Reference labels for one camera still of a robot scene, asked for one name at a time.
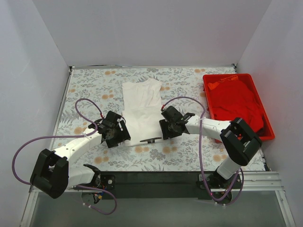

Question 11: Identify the white t-shirt with robot print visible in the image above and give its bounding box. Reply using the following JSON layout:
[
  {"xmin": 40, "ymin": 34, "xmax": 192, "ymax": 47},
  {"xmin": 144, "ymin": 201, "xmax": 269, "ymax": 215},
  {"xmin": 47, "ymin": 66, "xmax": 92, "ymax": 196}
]
[{"xmin": 122, "ymin": 78, "xmax": 163, "ymax": 147}]

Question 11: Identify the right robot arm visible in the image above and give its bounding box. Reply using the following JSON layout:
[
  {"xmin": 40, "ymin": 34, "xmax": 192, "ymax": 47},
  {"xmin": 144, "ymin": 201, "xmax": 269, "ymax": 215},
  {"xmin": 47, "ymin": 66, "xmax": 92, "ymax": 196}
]
[{"xmin": 159, "ymin": 106, "xmax": 262, "ymax": 188}]

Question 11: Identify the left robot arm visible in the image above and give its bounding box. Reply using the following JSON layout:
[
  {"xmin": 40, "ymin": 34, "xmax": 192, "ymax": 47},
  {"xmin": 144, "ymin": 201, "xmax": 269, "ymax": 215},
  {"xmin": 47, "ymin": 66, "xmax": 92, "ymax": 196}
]
[{"xmin": 30, "ymin": 111, "xmax": 131, "ymax": 199}]

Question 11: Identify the floral patterned table mat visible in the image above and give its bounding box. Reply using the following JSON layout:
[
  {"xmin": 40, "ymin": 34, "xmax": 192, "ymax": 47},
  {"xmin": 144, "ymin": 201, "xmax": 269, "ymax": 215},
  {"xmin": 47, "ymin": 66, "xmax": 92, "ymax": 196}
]
[{"xmin": 53, "ymin": 67, "xmax": 235, "ymax": 171}]

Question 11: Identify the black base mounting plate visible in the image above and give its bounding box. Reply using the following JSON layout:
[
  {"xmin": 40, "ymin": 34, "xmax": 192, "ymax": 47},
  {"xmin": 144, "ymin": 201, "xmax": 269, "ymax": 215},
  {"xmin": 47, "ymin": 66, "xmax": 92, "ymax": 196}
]
[{"xmin": 73, "ymin": 171, "xmax": 243, "ymax": 201}]

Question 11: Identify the red plastic bin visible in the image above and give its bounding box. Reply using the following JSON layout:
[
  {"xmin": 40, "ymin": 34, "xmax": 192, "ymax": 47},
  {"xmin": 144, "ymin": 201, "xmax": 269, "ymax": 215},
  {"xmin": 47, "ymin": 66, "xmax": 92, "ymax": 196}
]
[{"xmin": 202, "ymin": 73, "xmax": 276, "ymax": 144}]

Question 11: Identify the red t-shirt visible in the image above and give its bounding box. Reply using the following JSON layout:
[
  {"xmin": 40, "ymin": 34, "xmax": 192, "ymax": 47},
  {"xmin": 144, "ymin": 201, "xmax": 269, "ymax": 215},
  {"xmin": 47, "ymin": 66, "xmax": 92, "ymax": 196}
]
[{"xmin": 206, "ymin": 79, "xmax": 264, "ymax": 132}]

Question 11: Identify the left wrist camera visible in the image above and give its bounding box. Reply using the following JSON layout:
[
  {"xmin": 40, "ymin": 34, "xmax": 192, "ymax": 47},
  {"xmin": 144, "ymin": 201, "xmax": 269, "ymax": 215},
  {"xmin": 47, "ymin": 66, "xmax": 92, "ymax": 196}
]
[{"xmin": 96, "ymin": 115, "xmax": 110, "ymax": 124}]

